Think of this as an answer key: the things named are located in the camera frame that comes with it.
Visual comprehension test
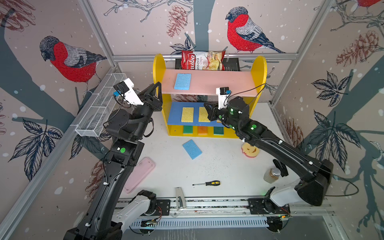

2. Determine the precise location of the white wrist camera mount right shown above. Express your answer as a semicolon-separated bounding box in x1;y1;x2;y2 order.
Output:
216;87;231;110

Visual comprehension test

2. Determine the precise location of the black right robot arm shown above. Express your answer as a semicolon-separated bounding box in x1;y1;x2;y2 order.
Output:
204;97;334;207

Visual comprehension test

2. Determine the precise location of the orange foam sponge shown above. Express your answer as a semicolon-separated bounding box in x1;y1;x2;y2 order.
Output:
198;126;209;136

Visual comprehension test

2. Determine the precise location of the yellow cellulose sponge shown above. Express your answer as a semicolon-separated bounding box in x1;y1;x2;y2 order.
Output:
199;107;211;123

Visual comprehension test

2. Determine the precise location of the small amber glass jar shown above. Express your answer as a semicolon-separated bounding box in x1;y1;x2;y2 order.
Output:
264;168;281;184

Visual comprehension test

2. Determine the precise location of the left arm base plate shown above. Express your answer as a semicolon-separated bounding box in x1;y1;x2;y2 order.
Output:
142;199;171;217

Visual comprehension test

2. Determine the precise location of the red cassava chips bag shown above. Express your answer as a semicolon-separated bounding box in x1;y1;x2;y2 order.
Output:
182;51;226;71

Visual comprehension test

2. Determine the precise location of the aluminium rail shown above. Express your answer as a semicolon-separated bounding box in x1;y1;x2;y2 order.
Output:
113;196;334;218

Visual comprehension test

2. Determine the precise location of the black yellow screwdriver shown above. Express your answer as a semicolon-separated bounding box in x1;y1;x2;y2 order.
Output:
193;181;221;187

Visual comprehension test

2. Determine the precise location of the dark green scouring sponge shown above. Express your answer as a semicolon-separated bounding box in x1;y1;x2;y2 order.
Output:
214;127;224;136

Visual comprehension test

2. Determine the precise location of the blue sponge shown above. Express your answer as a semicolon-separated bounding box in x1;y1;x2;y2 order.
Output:
174;73;192;91
183;140;203;160

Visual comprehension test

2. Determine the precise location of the grey metal bracket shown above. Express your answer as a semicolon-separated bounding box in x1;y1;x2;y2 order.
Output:
175;187;187;210

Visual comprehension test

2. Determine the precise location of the white wire mesh basket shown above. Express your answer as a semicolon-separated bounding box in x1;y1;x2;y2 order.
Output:
75;73;126;138

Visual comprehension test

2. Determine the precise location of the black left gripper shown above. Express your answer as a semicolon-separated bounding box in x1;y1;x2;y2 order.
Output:
131;82;163;141

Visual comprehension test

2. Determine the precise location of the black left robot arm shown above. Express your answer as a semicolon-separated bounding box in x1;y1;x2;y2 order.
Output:
64;82;163;240

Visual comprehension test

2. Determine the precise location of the yellow wooden shelf unit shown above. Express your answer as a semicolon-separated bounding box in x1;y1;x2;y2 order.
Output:
153;54;268;139

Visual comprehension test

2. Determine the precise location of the light green foam sponge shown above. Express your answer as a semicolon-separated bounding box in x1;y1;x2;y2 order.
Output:
183;126;194;135

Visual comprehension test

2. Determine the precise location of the yellow smiley face sponge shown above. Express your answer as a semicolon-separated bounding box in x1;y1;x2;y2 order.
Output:
242;143;260;158

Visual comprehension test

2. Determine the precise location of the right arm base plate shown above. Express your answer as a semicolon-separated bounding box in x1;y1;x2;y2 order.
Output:
247;198;291;215

